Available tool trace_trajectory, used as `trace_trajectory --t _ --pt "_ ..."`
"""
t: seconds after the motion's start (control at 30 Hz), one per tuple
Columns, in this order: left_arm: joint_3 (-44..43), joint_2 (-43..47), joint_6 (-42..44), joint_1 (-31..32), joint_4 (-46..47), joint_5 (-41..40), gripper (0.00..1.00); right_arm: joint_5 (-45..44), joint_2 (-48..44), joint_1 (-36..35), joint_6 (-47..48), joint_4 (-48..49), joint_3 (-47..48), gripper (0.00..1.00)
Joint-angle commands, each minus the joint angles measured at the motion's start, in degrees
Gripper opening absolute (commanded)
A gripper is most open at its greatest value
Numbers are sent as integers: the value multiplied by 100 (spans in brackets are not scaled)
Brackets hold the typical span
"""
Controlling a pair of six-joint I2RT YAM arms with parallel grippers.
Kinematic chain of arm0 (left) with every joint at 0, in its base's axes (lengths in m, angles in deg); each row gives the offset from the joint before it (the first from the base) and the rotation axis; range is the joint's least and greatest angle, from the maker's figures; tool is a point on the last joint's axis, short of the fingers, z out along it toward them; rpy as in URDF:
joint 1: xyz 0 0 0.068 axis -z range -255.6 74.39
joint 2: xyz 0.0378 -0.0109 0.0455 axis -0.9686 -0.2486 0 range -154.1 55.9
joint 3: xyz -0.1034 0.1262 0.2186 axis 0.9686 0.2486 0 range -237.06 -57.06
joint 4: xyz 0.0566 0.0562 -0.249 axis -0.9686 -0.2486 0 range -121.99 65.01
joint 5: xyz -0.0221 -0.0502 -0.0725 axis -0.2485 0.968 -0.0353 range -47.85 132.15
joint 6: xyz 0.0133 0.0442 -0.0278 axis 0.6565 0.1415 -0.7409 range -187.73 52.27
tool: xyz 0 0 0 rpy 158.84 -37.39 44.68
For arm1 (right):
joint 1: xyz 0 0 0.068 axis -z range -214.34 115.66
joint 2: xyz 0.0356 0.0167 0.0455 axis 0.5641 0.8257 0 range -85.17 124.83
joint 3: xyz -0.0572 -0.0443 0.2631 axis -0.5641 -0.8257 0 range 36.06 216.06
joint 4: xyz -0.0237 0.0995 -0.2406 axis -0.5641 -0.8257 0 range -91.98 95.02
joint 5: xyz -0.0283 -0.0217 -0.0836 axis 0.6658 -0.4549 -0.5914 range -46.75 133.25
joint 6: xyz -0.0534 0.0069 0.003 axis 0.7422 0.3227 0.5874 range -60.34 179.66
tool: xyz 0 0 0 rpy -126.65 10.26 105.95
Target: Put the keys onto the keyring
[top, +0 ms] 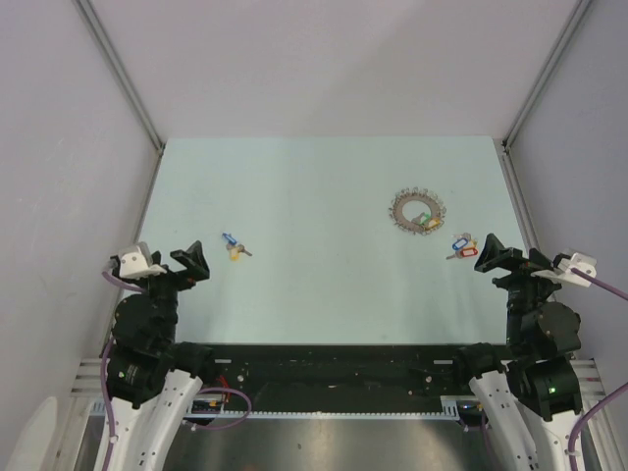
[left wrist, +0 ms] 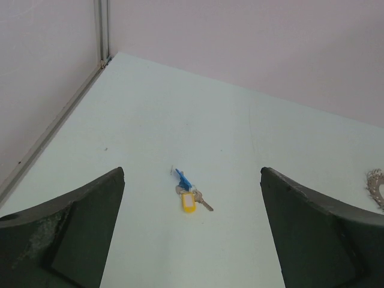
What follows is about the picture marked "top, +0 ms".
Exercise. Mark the metal disc keyring holder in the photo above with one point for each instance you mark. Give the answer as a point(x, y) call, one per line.
point(409, 202)

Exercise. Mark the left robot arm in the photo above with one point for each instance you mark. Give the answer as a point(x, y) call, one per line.
point(148, 379)

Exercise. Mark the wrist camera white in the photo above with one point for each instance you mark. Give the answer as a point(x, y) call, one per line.
point(573, 268)
point(136, 262)

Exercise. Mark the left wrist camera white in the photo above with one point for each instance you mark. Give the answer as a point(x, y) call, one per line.
point(136, 262)

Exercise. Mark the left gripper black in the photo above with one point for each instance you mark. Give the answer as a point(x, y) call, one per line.
point(185, 257)

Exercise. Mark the blue yellow tagged keys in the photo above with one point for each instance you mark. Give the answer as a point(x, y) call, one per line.
point(234, 247)

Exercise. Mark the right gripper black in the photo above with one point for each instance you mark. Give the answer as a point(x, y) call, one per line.
point(495, 253)

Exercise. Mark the white slotted cable duct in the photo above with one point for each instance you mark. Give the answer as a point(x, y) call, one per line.
point(450, 410)

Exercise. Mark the left aluminium frame post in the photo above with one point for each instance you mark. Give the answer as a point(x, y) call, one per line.
point(114, 63)

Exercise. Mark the green yellow tagged keys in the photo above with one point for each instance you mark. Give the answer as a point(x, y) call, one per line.
point(426, 222)

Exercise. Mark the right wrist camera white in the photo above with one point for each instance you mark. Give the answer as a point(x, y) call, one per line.
point(573, 268)

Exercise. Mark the blue tagged key bunch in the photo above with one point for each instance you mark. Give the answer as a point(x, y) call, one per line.
point(462, 241)

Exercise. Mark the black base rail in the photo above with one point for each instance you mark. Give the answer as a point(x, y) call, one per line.
point(335, 379)

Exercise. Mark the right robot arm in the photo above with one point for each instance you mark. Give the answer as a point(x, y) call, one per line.
point(531, 404)

